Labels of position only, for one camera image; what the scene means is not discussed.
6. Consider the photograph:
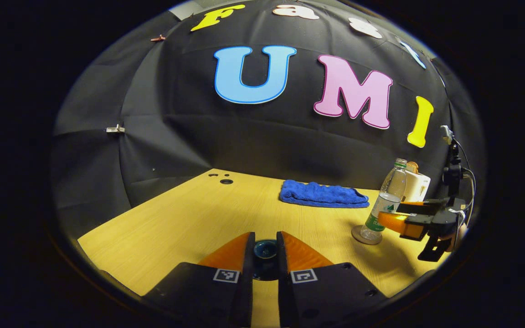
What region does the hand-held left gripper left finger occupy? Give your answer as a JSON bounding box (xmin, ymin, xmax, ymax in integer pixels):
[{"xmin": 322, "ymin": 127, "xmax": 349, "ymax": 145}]
[{"xmin": 143, "ymin": 231, "xmax": 256, "ymax": 328}]

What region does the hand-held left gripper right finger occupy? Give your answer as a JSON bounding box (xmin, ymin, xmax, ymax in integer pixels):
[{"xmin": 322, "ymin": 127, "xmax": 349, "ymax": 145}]
[{"xmin": 276, "ymin": 231, "xmax": 387, "ymax": 328}]

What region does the clear plastic water bottle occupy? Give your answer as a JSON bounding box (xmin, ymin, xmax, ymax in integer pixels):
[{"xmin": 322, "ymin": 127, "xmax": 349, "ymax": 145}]
[{"xmin": 360, "ymin": 158, "xmax": 408, "ymax": 242}]

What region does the blue teacup lid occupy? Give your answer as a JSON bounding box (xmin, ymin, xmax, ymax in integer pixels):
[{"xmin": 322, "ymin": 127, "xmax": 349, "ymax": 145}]
[{"xmin": 252, "ymin": 239, "xmax": 279, "ymax": 281}]

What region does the round brown coaster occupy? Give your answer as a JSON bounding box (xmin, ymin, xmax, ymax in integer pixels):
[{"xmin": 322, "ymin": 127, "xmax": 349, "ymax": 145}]
[{"xmin": 351, "ymin": 224, "xmax": 383, "ymax": 246}]

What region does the blue towel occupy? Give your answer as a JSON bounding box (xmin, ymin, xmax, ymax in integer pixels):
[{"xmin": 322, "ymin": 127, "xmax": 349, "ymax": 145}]
[{"xmin": 279, "ymin": 179, "xmax": 371, "ymax": 209}]

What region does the white toaster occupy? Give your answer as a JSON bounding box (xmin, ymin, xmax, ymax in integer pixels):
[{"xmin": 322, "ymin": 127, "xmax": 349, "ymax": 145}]
[{"xmin": 401, "ymin": 169, "xmax": 431, "ymax": 203}]

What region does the black cable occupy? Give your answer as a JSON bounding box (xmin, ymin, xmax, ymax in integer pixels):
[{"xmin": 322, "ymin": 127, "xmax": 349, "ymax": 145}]
[{"xmin": 453, "ymin": 139, "xmax": 478, "ymax": 215}]

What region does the black backdrop cloth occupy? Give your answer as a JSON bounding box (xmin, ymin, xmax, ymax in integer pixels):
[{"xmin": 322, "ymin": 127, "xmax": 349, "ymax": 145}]
[{"xmin": 51, "ymin": 0, "xmax": 486, "ymax": 241}]

